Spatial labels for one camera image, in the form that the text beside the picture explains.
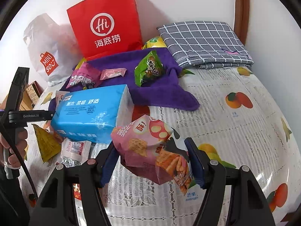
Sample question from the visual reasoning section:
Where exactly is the yellow triangular snack packet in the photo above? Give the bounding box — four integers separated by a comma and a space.
32, 124, 61, 163

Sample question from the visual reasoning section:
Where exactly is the white red sachet packet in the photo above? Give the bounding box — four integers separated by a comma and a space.
61, 138, 91, 164

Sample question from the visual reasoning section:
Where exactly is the magenta snack packet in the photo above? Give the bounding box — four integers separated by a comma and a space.
66, 62, 102, 88

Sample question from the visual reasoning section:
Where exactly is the small pink candy packet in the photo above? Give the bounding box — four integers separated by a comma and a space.
100, 68, 127, 81

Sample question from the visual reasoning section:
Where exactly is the pink panda chips bag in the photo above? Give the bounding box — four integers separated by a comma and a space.
111, 115, 193, 194

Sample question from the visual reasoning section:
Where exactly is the green snack packet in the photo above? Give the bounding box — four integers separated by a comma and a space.
134, 50, 165, 87

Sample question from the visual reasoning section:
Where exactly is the red snack packet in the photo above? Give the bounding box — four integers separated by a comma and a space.
73, 184, 82, 201

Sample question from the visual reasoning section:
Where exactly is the pink wowo snack packet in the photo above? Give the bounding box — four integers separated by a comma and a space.
55, 90, 68, 107

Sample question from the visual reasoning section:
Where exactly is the person's left hand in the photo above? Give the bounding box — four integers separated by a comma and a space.
0, 128, 29, 169

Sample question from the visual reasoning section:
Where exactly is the wooden chair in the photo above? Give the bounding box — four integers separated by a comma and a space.
0, 91, 34, 111

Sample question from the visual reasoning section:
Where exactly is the small patterned box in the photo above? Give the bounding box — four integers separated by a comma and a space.
26, 81, 44, 107

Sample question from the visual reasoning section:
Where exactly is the silver foil sachet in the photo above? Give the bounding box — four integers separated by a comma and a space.
62, 157, 81, 168

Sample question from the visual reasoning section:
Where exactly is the blue tissue pack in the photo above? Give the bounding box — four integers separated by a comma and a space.
50, 85, 134, 144

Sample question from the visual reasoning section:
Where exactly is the white Miniso plastic bag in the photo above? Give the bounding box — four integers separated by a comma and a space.
23, 13, 83, 86

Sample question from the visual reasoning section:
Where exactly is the fruit print tablecloth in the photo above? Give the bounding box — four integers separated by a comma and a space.
18, 65, 298, 226

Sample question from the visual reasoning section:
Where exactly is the red Haidilao paper bag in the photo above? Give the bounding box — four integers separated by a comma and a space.
67, 0, 142, 60

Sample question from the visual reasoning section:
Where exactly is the purple towel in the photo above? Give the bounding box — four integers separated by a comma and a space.
48, 47, 201, 112

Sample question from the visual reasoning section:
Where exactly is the yellow snack bag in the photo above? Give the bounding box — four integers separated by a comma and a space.
141, 36, 167, 50

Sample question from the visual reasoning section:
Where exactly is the grey checked folded cloth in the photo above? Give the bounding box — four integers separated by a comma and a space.
157, 21, 254, 69

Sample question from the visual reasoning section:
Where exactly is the brown wooden door frame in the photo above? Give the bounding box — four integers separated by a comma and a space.
234, 0, 250, 44

